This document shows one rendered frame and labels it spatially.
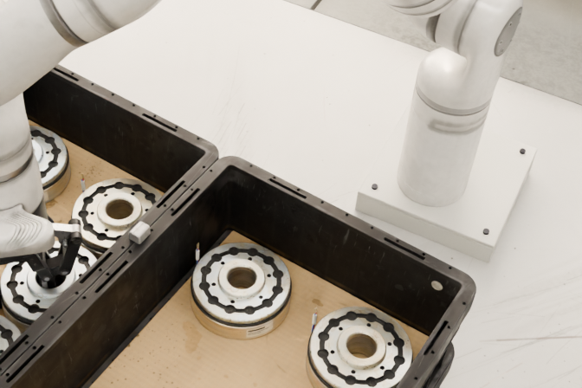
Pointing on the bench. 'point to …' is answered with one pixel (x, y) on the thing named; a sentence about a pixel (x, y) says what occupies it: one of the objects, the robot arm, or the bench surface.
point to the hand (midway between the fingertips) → (21, 288)
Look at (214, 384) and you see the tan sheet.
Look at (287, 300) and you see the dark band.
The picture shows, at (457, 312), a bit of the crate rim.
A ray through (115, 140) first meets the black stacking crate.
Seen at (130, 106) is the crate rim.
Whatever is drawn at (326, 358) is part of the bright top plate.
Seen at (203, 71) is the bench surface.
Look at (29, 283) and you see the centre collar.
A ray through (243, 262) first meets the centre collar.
